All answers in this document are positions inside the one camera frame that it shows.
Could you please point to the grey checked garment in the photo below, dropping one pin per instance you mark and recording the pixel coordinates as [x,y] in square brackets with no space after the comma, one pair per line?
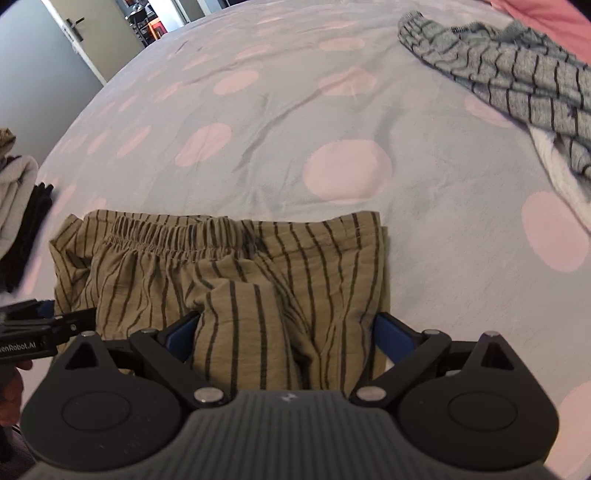
[517,70]

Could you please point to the white knit garment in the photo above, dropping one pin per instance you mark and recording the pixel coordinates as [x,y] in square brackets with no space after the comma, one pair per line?
[572,189]

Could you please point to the cream bedroom door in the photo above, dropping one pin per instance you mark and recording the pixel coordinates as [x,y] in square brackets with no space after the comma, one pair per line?
[98,33]

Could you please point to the grey folded sweater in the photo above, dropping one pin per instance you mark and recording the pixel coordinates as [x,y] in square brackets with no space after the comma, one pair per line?
[17,182]

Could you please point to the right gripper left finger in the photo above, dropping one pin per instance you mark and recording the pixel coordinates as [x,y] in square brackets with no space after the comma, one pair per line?
[117,401]

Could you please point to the olive striped pants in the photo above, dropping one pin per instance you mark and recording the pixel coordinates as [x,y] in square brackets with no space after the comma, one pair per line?
[281,305]

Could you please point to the pink pillow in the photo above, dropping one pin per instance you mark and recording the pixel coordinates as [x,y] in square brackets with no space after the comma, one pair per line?
[559,19]

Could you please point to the olive striped folded top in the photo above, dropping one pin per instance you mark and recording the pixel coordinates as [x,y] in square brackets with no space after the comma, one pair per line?
[7,142]

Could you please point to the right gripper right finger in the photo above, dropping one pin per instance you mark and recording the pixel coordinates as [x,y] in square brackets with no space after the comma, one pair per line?
[469,404]

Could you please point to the person's left hand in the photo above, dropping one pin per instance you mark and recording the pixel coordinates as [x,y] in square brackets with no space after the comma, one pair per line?
[11,395]

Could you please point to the grey pink-dotted bed sheet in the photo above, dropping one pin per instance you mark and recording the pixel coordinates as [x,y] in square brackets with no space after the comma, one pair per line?
[303,111]

